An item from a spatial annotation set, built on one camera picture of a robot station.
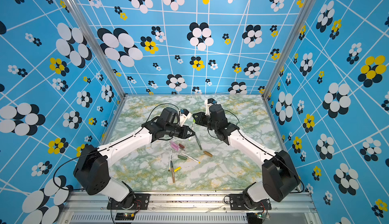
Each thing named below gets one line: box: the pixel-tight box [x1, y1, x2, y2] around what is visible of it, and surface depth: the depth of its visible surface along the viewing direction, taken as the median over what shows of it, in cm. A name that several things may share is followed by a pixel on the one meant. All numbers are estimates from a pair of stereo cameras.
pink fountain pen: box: [169, 140, 180, 151], surface depth 95 cm
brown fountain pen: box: [170, 160, 176, 183], surface depth 84 cm
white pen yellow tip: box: [181, 152, 202, 164], surface depth 89 cm
